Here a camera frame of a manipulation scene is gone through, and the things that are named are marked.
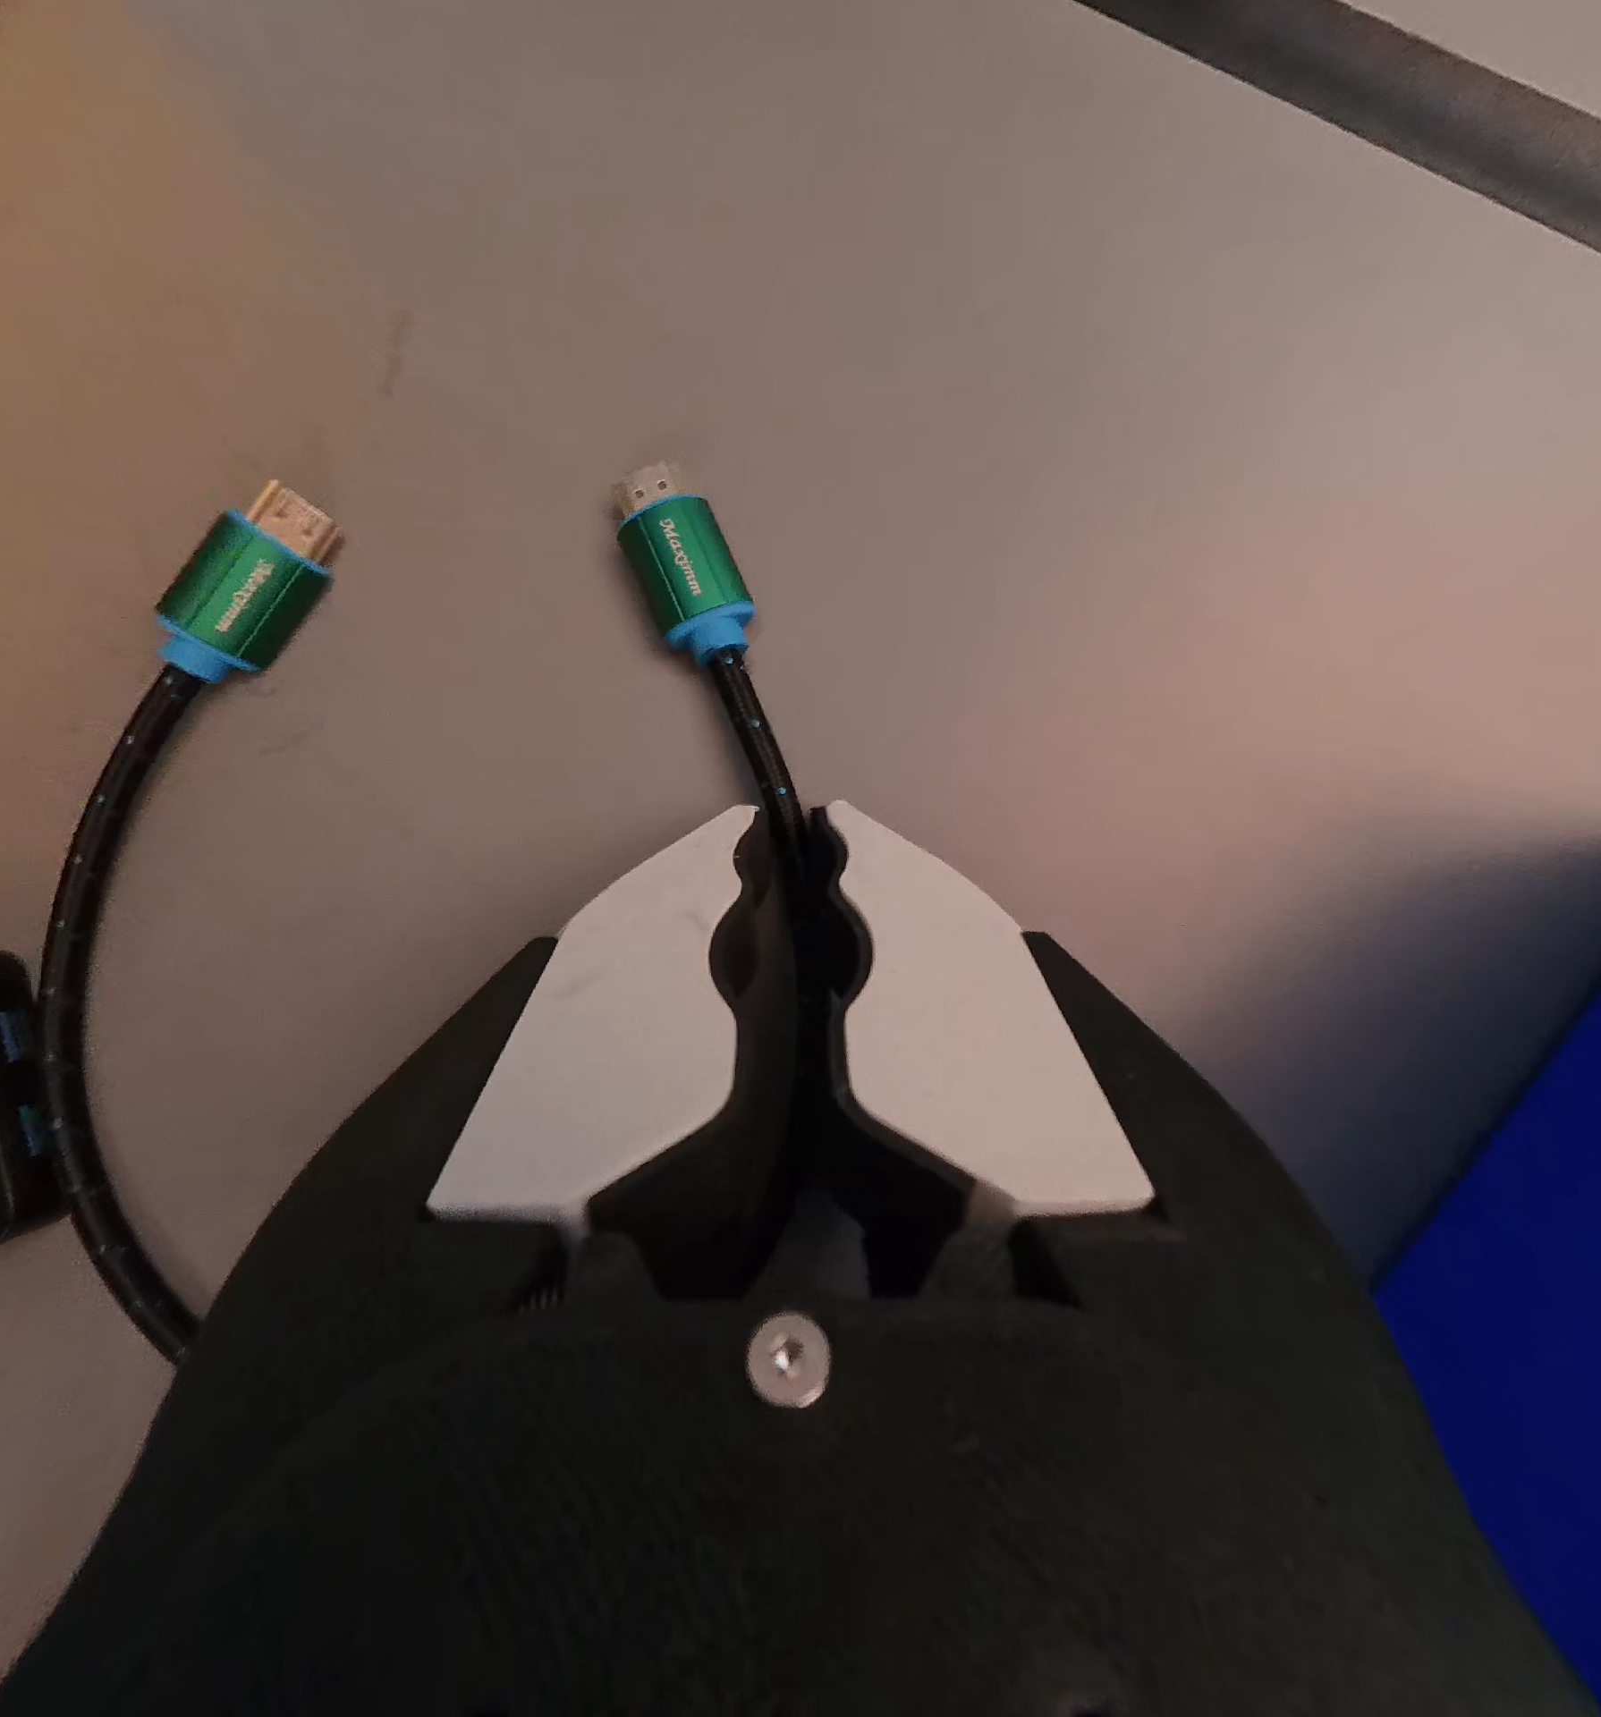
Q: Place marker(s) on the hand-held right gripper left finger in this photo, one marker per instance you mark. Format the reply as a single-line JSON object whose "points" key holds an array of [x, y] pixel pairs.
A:
{"points": [[585, 1058]]}

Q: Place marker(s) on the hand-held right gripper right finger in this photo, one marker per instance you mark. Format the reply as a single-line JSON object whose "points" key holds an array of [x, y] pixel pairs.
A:
{"points": [[974, 1058]]}

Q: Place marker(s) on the blue plastic bin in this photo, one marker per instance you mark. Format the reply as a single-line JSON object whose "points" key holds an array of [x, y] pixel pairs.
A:
{"points": [[1551, 1341]]}

